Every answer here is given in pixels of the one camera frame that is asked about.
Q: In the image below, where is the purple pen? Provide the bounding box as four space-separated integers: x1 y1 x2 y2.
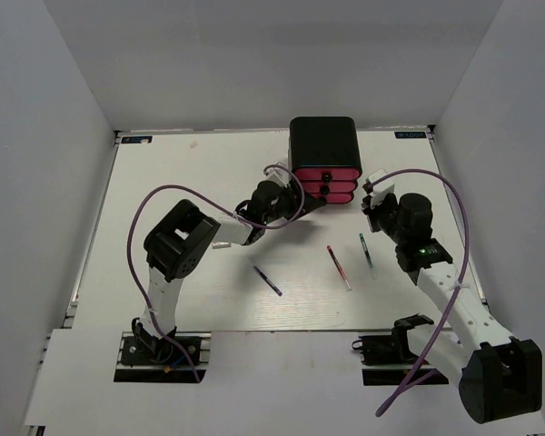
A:
253 265 282 297

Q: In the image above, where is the blue label sticker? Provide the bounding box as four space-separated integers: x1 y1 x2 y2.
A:
394 131 428 139
121 135 153 144

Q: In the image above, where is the left blue label sticker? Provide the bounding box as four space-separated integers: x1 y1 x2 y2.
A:
121 135 153 144

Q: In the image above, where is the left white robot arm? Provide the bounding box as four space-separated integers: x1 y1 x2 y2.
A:
136 181 327 362

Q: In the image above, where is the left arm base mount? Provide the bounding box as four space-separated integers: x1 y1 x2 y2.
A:
114 318 211 384

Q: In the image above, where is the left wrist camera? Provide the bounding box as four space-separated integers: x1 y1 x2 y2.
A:
263 162 292 187

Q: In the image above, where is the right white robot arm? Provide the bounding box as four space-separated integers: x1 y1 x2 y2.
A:
361 193 542 423

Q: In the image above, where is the right blue label sticker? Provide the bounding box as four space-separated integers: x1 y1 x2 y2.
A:
394 131 428 139

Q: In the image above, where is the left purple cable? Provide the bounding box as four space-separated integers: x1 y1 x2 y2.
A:
126 163 306 382

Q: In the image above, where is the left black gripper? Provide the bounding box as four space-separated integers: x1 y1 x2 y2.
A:
263 179 324 224

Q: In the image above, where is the red pen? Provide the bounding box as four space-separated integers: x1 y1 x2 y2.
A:
326 245 352 292

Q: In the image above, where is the white eraser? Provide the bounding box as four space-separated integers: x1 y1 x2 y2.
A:
212 242 232 250

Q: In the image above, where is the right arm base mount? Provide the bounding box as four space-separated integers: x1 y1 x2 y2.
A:
352 314 434 387

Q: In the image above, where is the dark green pen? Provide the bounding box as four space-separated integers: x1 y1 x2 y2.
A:
359 233 376 279

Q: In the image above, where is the pink drawer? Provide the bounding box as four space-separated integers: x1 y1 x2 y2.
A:
293 167 362 182
302 180 358 195
311 192 354 204

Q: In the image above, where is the black drawer cabinet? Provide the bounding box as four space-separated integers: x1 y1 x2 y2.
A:
288 116 363 205

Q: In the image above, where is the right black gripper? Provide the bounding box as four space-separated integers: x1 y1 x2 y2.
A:
362 192 408 244

